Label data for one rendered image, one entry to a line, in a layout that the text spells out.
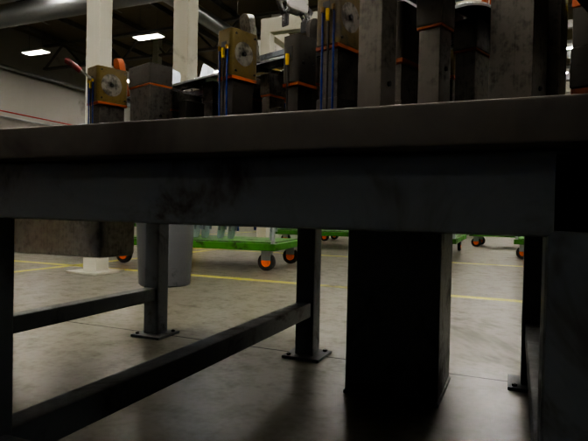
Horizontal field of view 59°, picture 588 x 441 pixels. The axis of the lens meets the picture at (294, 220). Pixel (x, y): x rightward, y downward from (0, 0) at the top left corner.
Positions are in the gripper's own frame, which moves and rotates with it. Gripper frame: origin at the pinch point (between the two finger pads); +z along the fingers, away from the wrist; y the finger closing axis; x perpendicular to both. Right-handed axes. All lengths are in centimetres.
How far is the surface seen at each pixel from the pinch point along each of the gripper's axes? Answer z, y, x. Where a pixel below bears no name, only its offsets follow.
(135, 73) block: 25, 56, -11
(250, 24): 19, 46, 34
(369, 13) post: 37, 67, 90
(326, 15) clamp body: 28, 54, 68
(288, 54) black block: 32, 50, 53
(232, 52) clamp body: 28, 52, 35
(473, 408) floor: 127, -23, 60
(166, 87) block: 30, 49, -3
